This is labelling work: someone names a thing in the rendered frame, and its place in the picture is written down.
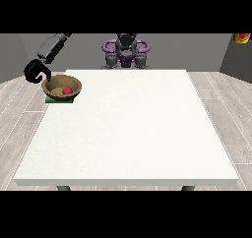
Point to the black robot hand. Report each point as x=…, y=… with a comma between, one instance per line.
x=33, y=71

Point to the brown wooden bowl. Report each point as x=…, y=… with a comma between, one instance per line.
x=59, y=90

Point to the green square pad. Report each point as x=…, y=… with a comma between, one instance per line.
x=49, y=100

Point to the small red ball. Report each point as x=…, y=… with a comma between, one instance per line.
x=67, y=90

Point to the grey robot trunk purple rings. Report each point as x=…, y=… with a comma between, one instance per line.
x=125, y=53

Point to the dark table leg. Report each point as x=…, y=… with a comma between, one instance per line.
x=188, y=188
x=63, y=188

